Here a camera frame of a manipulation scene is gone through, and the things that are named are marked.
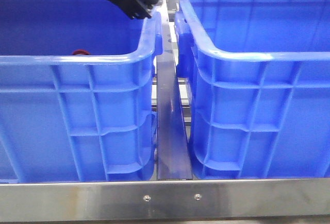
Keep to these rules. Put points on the large blue crate left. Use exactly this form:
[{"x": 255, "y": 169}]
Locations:
[{"x": 76, "y": 118}]

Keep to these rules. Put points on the steel front rail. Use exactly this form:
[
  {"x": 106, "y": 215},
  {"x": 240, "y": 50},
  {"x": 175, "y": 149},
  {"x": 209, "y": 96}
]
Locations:
[{"x": 164, "y": 200}]

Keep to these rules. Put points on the red push button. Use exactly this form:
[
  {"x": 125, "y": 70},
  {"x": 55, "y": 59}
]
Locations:
[{"x": 80, "y": 52}]

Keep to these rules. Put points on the large blue crate right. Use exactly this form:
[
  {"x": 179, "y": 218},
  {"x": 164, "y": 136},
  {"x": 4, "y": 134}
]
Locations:
[{"x": 258, "y": 86}]

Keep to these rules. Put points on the dark steel divider bar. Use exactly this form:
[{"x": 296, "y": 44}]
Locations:
[{"x": 172, "y": 150}]

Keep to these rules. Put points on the large blue crate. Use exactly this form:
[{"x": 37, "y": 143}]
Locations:
[
  {"x": 258, "y": 86},
  {"x": 76, "y": 118}
]

